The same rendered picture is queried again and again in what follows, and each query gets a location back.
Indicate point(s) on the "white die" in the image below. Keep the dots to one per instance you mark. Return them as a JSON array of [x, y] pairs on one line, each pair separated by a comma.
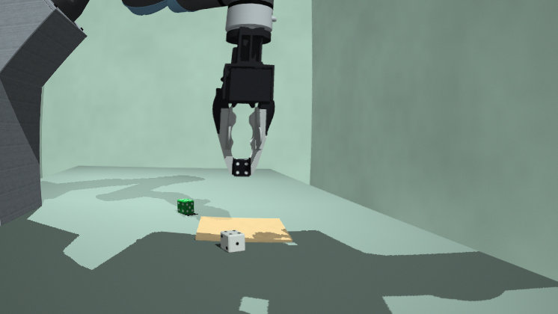
[[232, 241]]

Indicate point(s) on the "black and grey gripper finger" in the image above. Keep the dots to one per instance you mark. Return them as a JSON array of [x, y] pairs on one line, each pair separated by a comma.
[[260, 121], [224, 122]]

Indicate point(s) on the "green die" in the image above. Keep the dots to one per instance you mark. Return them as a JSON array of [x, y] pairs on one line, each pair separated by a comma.
[[185, 206]]

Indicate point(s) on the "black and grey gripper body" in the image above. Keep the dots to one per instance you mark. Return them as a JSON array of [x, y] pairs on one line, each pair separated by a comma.
[[248, 80]]

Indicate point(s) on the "black die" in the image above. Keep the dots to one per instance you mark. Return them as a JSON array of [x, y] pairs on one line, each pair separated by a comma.
[[241, 167]]

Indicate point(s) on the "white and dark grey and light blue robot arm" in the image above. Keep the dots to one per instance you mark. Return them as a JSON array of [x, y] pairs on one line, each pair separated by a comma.
[[239, 12]]

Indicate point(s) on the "tan flat mat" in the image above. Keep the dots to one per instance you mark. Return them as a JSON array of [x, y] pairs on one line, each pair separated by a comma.
[[255, 229]]

